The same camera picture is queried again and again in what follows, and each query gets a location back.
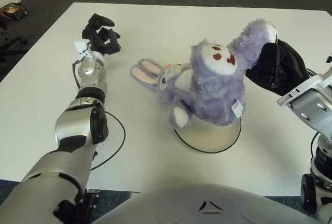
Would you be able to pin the white plate with black rim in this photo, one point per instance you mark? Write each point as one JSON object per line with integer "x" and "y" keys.
{"x": 207, "y": 138}

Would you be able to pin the dark box on floor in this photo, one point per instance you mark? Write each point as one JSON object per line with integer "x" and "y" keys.
{"x": 14, "y": 11}

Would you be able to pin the white cloth on floor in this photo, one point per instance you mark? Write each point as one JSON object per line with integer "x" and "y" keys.
{"x": 11, "y": 0}

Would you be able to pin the black metal bracket on floor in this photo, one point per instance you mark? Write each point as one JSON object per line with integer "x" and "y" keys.
{"x": 93, "y": 199}

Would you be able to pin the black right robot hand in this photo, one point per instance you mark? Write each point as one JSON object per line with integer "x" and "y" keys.
{"x": 290, "y": 68}

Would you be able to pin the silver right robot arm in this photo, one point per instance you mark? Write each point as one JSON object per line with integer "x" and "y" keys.
{"x": 311, "y": 102}

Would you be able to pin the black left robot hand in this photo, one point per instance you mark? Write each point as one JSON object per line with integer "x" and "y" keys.
{"x": 103, "y": 43}

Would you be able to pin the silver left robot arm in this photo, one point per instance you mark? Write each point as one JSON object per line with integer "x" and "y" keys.
{"x": 75, "y": 125}

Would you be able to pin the black chair base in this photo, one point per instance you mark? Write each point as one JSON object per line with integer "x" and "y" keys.
{"x": 10, "y": 43}

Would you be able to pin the grey robot torso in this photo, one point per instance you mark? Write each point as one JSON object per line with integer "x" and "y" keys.
{"x": 194, "y": 206}

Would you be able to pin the purple plush bunny doll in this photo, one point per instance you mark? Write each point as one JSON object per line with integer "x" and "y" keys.
{"x": 212, "y": 94}

